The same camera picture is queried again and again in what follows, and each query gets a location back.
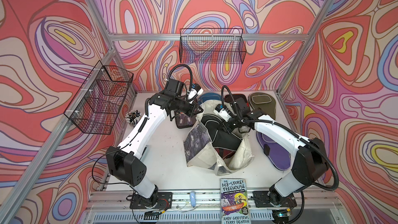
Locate black red paddle case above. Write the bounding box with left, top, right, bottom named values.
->
left=224, top=93, right=248, bottom=103

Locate purple paddle case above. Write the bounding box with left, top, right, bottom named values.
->
left=256, top=132, right=291, bottom=171

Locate back wire basket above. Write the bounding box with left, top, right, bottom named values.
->
left=179, top=27, right=247, bottom=64

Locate left wire basket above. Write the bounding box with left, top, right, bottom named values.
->
left=64, top=61, right=134, bottom=135

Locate treehouse paperback book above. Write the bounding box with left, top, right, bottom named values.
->
left=220, top=178, right=251, bottom=224

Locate white canvas tote bag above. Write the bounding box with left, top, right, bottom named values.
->
left=183, top=113, right=255, bottom=176

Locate right base connector box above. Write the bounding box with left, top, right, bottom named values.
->
left=272, top=209, right=291, bottom=224

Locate wire basket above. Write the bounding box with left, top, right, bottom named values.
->
left=179, top=27, right=247, bottom=64
left=64, top=61, right=134, bottom=135

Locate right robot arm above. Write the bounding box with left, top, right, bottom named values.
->
left=214, top=99, right=340, bottom=206

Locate green circuit board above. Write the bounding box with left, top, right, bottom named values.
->
left=144, top=211, right=163, bottom=222

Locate blue paddle case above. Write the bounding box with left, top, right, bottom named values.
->
left=198, top=92, right=222, bottom=105

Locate cup of pencils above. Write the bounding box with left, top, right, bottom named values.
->
left=125, top=110, right=142, bottom=127

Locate small blue white device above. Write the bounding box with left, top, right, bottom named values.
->
left=189, top=191, right=197, bottom=207

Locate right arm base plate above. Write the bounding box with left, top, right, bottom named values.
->
left=251, top=190, right=297, bottom=208

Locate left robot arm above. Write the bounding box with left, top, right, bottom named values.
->
left=105, top=64, right=203, bottom=201

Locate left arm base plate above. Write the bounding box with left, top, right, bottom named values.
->
left=126, top=191, right=173, bottom=210

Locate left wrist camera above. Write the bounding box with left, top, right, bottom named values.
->
left=186, top=84, right=204, bottom=102

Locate green paddle case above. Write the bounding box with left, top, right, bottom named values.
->
left=248, top=92, right=276, bottom=120

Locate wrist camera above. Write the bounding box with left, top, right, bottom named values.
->
left=214, top=104, right=233, bottom=122
left=186, top=84, right=204, bottom=102

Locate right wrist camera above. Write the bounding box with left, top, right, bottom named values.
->
left=214, top=104, right=233, bottom=122

